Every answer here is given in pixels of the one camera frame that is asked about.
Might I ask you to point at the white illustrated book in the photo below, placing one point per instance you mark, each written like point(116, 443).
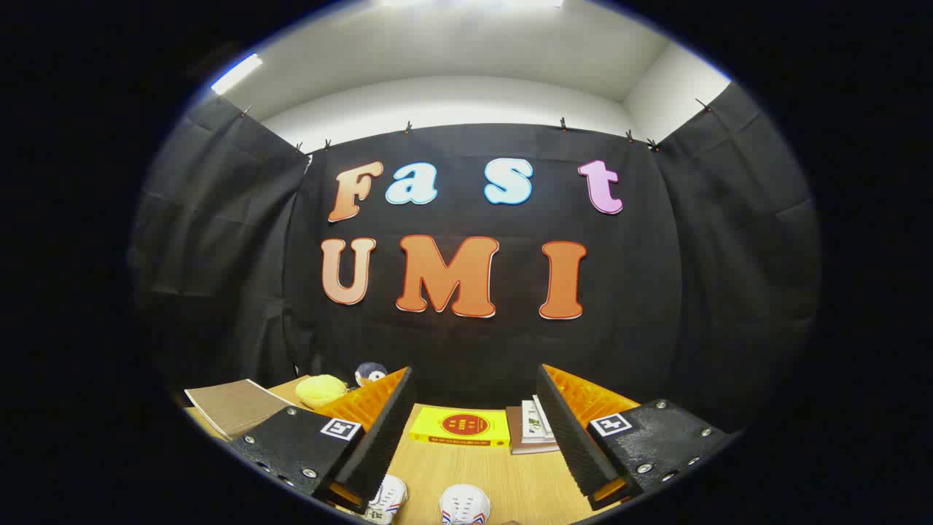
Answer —
point(531, 423)
point(543, 412)

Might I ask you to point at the white striped canvas shoe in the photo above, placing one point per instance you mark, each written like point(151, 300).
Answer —
point(390, 499)
point(464, 504)

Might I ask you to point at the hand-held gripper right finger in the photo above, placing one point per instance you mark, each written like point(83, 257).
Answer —
point(572, 437)

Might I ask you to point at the yellow plush bread toy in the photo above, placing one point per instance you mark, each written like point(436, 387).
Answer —
point(317, 390)

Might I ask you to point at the yellow book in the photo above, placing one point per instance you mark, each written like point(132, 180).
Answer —
point(459, 425)

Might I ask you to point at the penguin plush toy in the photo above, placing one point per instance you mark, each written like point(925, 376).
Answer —
point(370, 374)

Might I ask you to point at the ceiling light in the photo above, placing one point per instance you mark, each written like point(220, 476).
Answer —
point(237, 73)

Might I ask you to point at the brown fabric storage box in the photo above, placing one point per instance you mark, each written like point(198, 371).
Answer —
point(233, 408)

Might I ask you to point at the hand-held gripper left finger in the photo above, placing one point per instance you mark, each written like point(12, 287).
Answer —
point(379, 445)

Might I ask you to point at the black backdrop cloth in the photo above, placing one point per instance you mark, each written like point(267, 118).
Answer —
point(466, 350)

